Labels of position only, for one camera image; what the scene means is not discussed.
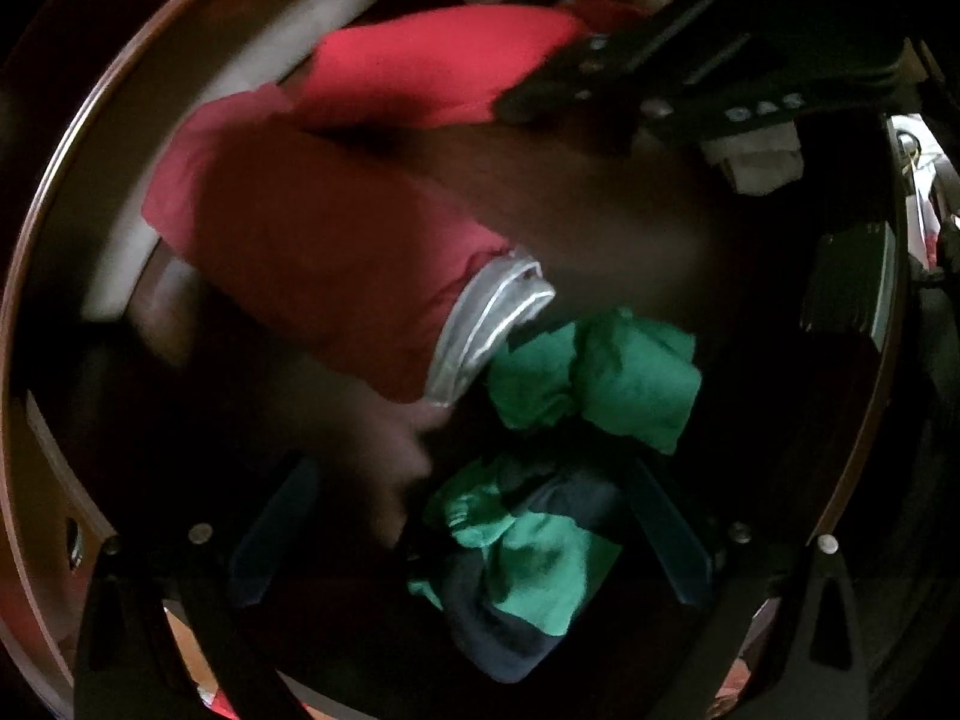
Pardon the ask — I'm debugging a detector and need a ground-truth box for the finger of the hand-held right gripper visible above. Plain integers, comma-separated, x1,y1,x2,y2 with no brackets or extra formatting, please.
495,0,734,126

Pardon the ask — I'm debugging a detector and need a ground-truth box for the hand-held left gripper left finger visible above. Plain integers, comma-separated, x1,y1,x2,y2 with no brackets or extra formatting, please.
75,456,323,720

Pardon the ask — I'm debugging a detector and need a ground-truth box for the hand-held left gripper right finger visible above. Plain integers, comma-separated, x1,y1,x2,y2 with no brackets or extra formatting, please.
621,456,869,720

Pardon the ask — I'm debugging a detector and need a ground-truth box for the green and navy underwear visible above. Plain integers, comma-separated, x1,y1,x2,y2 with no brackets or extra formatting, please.
407,456,629,685

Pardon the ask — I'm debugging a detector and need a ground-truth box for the red underwear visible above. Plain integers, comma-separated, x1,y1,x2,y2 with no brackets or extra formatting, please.
141,4,595,407

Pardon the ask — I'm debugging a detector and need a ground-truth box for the dark green cloth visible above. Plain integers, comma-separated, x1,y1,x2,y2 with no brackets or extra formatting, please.
801,225,898,340

